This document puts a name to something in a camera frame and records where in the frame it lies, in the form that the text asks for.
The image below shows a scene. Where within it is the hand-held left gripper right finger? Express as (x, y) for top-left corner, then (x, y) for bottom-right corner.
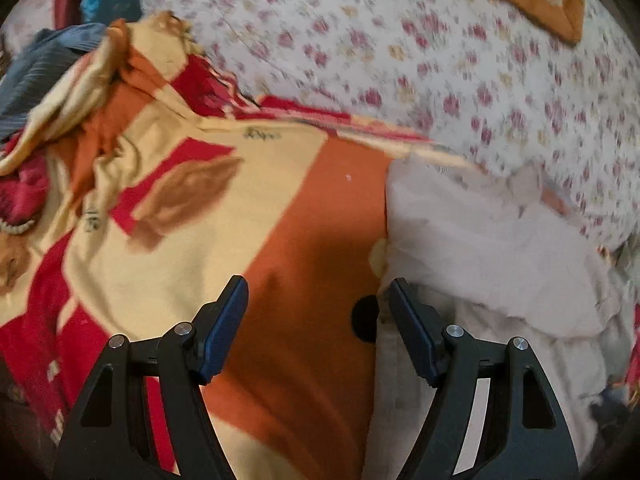
(389, 277), (581, 480)

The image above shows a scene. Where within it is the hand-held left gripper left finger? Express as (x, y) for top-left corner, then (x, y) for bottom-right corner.
(52, 275), (249, 480)

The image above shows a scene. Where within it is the pale beige garment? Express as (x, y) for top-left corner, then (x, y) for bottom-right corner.
(360, 155), (631, 480)

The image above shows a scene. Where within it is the orange red cream printed blanket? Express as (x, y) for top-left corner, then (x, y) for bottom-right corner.
(0, 12), (436, 480)

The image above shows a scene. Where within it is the dark cloth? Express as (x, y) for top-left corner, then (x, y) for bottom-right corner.
(590, 385), (640, 441)

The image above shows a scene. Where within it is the red knit cloth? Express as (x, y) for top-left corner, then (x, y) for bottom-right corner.
(0, 152), (51, 228)

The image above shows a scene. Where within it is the white floral quilt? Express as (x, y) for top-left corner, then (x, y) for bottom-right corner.
(140, 0), (640, 251)

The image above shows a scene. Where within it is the blue striped cloth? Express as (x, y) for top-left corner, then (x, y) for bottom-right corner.
(0, 22), (108, 141)

